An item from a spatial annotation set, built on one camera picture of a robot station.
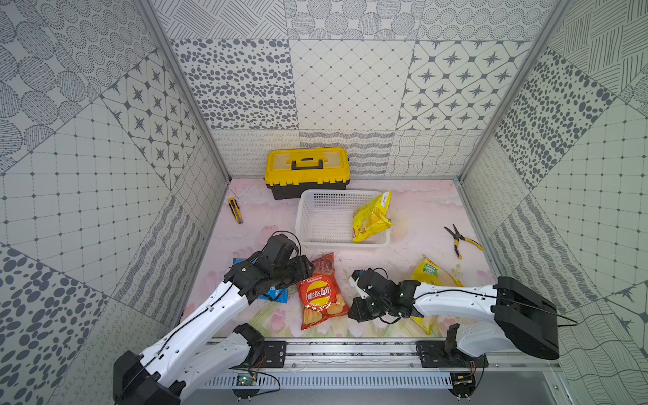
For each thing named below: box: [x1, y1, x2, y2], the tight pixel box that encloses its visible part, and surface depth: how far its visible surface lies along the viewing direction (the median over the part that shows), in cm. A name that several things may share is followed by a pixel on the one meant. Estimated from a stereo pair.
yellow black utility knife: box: [227, 197, 244, 225], surface depth 109 cm
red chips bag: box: [297, 252, 351, 331], surface depth 81 cm
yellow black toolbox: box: [264, 147, 351, 200], surface depth 104 cm
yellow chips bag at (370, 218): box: [351, 190, 394, 244], surface depth 93 cm
